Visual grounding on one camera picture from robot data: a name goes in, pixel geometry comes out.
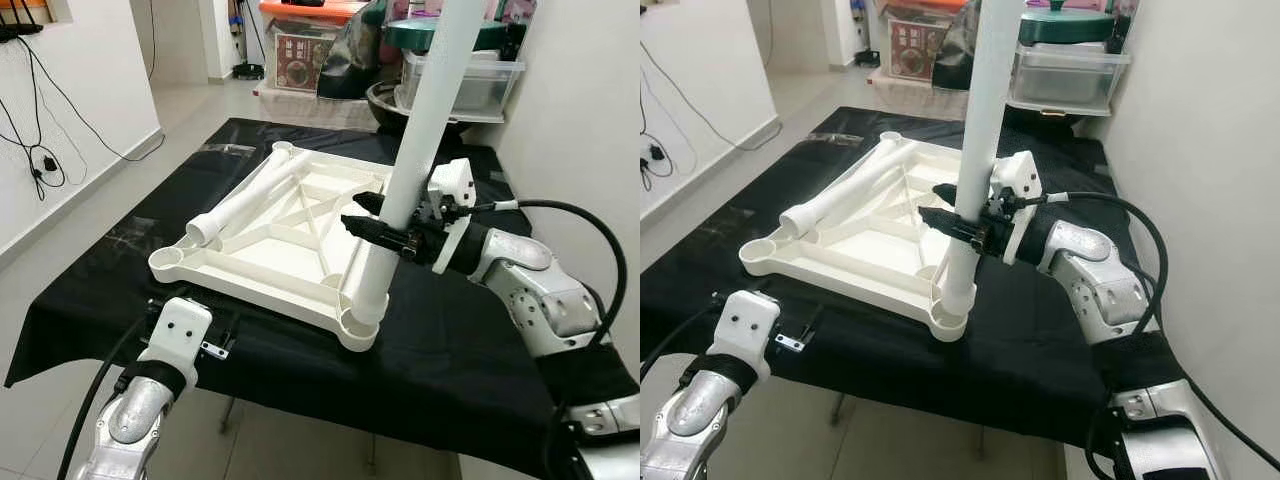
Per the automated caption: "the white plastic children tabletop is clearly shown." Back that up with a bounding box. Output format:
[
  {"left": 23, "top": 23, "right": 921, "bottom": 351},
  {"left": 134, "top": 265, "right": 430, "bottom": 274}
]
[
  {"left": 148, "top": 140, "right": 446, "bottom": 353},
  {"left": 738, "top": 130, "right": 1031, "bottom": 343}
]

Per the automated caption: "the beige cloth cover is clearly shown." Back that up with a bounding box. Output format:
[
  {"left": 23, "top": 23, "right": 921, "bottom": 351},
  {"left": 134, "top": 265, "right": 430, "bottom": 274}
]
[
  {"left": 868, "top": 75, "right": 966, "bottom": 121},
  {"left": 255, "top": 88, "right": 386, "bottom": 131}
]

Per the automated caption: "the black wok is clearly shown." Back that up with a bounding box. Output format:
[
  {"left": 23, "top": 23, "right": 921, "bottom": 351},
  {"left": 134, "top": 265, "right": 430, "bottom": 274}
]
[{"left": 365, "top": 82, "right": 501, "bottom": 126}]

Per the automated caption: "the black tablecloth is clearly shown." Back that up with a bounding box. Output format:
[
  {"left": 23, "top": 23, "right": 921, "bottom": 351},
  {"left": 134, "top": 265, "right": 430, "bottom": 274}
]
[
  {"left": 5, "top": 117, "right": 640, "bottom": 451},
  {"left": 640, "top": 105, "right": 1161, "bottom": 446}
]

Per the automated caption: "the broom with teal head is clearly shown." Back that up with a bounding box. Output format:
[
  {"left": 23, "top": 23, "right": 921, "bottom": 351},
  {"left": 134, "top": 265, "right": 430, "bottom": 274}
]
[
  {"left": 850, "top": 0, "right": 881, "bottom": 69},
  {"left": 235, "top": 0, "right": 269, "bottom": 79}
]

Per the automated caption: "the clear plastic bin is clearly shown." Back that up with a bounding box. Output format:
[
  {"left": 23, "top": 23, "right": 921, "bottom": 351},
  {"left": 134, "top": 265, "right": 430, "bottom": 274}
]
[
  {"left": 400, "top": 50, "right": 526, "bottom": 123},
  {"left": 1010, "top": 42, "right": 1133, "bottom": 116}
]

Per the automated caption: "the dark green pot lid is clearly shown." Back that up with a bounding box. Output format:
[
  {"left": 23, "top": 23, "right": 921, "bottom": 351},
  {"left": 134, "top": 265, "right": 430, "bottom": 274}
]
[
  {"left": 385, "top": 15, "right": 511, "bottom": 53},
  {"left": 1020, "top": 5, "right": 1119, "bottom": 46}
]

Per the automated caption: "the storage box with orange lid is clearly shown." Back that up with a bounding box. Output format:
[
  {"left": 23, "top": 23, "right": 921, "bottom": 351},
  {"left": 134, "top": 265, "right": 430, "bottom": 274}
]
[
  {"left": 258, "top": 0, "right": 373, "bottom": 96},
  {"left": 880, "top": 0, "right": 976, "bottom": 86}
]

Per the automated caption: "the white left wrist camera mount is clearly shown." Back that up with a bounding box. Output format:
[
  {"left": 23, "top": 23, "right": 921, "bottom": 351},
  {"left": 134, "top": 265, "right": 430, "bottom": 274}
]
[
  {"left": 720, "top": 290, "right": 783, "bottom": 386},
  {"left": 148, "top": 296, "right": 214, "bottom": 389}
]

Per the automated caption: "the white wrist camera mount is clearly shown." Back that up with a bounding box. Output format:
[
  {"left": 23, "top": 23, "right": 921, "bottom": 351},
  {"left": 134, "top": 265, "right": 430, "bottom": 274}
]
[
  {"left": 148, "top": 296, "right": 214, "bottom": 389},
  {"left": 990, "top": 150, "right": 1043, "bottom": 267},
  {"left": 428, "top": 157, "right": 478, "bottom": 277},
  {"left": 720, "top": 290, "right": 783, "bottom": 386}
]

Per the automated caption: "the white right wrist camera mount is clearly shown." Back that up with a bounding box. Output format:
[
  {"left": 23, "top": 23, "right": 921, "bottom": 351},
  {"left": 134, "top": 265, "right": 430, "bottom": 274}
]
[
  {"left": 990, "top": 150, "right": 1043, "bottom": 267},
  {"left": 428, "top": 157, "right": 478, "bottom": 277}
]

